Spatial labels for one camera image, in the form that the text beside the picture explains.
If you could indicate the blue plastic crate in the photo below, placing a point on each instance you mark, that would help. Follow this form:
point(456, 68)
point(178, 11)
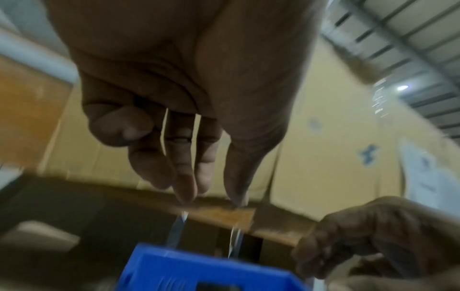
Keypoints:
point(194, 273)

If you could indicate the person's right hand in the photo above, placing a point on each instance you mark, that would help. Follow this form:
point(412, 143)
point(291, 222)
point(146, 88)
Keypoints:
point(388, 244)

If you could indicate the person's left hand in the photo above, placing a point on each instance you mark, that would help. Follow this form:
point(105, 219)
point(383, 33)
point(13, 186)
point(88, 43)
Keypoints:
point(194, 62)

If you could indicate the plain cardboard box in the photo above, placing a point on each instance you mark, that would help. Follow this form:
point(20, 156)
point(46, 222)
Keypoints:
point(79, 159)

